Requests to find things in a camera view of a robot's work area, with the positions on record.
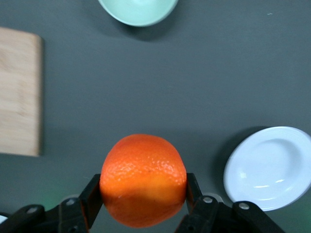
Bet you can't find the orange fruit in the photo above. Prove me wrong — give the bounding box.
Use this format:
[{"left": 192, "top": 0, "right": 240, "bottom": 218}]
[{"left": 99, "top": 133, "right": 188, "bottom": 229}]

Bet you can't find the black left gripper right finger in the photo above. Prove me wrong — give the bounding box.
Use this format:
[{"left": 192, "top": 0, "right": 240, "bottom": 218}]
[{"left": 173, "top": 172, "right": 286, "bottom": 233}]

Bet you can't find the wooden cutting board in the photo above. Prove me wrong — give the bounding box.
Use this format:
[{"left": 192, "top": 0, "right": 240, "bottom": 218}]
[{"left": 0, "top": 26, "right": 45, "bottom": 157}]

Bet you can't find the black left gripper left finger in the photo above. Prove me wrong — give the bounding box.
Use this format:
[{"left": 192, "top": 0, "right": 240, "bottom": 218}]
[{"left": 7, "top": 173, "right": 105, "bottom": 233}]

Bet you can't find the light green bowl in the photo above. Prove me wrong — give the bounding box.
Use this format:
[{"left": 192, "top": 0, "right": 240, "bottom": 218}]
[{"left": 97, "top": 0, "right": 179, "bottom": 28}]

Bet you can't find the white round plate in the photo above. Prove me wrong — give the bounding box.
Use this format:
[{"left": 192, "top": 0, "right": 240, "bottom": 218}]
[{"left": 223, "top": 126, "right": 311, "bottom": 212}]

